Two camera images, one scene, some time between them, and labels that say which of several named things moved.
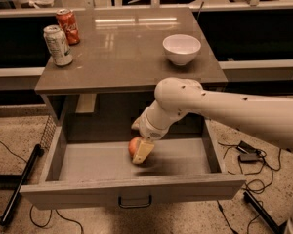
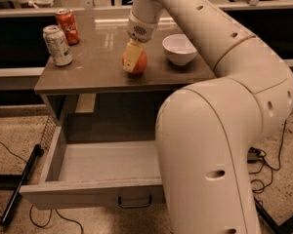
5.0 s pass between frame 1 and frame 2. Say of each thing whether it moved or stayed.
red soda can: stayed
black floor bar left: stayed
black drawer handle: stayed
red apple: moved
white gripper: moved
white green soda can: stayed
